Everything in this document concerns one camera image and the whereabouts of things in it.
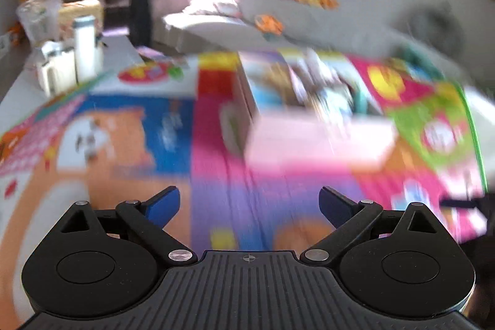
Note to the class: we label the colourful cartoon play mat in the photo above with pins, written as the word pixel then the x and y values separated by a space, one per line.
pixel 154 167

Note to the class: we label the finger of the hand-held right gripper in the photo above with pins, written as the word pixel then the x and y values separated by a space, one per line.
pixel 462 203

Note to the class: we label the clear plastic bag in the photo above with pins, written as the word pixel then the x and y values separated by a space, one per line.
pixel 38 18

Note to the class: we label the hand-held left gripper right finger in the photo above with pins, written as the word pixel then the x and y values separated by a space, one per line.
pixel 333 204

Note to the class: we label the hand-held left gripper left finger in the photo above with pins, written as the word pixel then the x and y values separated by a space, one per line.
pixel 164 204

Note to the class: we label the woven basket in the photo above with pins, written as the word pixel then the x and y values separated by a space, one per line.
pixel 83 15

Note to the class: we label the white thermos bottle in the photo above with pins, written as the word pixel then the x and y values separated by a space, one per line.
pixel 86 49

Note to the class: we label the beige sofa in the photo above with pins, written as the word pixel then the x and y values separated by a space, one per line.
pixel 348 28

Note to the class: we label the white jug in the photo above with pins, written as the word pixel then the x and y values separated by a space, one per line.
pixel 56 69

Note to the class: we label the orange clownfish plush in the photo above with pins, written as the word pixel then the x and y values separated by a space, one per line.
pixel 268 24

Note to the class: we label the pink cardboard box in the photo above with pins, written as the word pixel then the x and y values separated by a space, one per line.
pixel 309 144

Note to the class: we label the orange packet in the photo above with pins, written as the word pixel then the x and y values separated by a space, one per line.
pixel 15 33

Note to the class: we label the green toy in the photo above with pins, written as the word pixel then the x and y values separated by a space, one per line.
pixel 365 102

